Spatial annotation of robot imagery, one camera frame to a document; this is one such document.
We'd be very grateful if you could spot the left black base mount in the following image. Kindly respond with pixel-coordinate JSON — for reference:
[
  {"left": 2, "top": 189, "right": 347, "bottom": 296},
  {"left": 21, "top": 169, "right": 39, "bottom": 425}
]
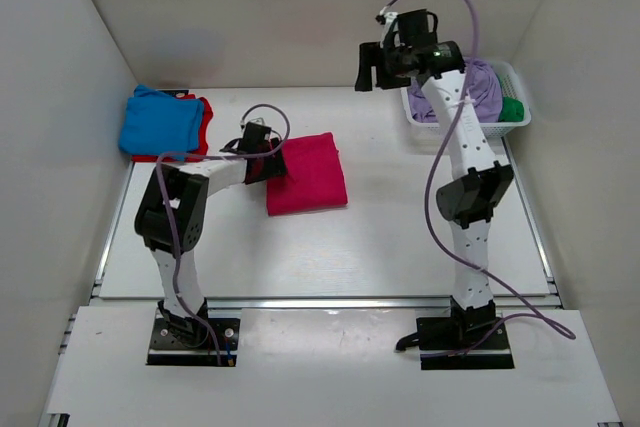
[{"left": 146, "top": 313, "right": 241, "bottom": 368}]

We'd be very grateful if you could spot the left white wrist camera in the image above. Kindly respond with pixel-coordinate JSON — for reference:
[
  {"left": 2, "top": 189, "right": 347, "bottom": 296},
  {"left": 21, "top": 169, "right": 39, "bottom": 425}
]
[{"left": 240, "top": 117, "right": 267, "bottom": 128}]

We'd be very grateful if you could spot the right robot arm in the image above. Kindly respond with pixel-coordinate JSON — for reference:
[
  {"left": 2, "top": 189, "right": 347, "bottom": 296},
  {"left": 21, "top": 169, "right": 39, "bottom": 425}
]
[{"left": 355, "top": 9, "right": 514, "bottom": 348}]

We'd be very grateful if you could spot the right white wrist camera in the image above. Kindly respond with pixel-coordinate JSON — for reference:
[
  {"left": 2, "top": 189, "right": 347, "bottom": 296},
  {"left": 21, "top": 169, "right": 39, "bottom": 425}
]
[{"left": 376, "top": 6, "right": 398, "bottom": 48}]

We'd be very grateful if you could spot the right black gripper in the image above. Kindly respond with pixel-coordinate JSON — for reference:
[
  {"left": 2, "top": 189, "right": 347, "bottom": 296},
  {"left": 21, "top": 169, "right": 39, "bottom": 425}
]
[{"left": 356, "top": 43, "right": 411, "bottom": 95}]

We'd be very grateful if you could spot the lavender t shirt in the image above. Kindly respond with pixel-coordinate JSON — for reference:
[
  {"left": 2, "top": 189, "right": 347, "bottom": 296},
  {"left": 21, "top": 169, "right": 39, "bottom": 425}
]
[{"left": 407, "top": 59, "right": 503, "bottom": 123}]

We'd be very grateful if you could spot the blue folded t shirt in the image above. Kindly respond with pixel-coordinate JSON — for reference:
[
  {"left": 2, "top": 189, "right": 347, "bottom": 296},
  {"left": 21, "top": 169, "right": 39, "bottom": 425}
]
[{"left": 117, "top": 83, "right": 205, "bottom": 163}]

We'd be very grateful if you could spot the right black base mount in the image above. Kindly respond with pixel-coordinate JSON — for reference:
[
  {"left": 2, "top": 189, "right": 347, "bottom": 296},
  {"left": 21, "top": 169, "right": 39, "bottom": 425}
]
[{"left": 395, "top": 304, "right": 515, "bottom": 371}]

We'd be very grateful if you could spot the red folded t shirt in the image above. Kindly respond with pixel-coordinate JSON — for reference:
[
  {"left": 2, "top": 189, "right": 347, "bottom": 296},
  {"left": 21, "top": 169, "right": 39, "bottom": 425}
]
[{"left": 131, "top": 93, "right": 215, "bottom": 164}]

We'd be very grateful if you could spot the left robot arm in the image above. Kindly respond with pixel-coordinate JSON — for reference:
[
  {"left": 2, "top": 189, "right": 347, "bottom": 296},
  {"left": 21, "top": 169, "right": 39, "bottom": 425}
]
[{"left": 134, "top": 119, "right": 287, "bottom": 349}]

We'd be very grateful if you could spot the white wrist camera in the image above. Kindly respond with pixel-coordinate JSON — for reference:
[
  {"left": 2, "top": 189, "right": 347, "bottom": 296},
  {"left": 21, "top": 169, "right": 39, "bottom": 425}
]
[
  {"left": 240, "top": 117, "right": 267, "bottom": 128},
  {"left": 376, "top": 6, "right": 398, "bottom": 48}
]

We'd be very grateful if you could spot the green t shirt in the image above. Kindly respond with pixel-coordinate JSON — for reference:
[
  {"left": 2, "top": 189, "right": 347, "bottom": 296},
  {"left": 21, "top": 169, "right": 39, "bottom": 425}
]
[{"left": 498, "top": 97, "right": 525, "bottom": 123}]

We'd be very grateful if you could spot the magenta t shirt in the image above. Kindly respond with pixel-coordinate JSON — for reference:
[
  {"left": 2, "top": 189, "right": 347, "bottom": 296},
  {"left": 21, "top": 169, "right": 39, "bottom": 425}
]
[{"left": 266, "top": 132, "right": 348, "bottom": 216}]

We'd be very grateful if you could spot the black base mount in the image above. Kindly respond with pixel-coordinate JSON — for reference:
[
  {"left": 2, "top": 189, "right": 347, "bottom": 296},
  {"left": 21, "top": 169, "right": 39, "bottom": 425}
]
[
  {"left": 395, "top": 304, "right": 515, "bottom": 371},
  {"left": 146, "top": 313, "right": 241, "bottom": 368}
]

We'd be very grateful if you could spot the white plastic basket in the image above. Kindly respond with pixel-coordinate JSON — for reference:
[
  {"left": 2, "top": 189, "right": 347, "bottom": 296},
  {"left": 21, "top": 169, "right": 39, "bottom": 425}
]
[{"left": 399, "top": 59, "right": 532, "bottom": 143}]

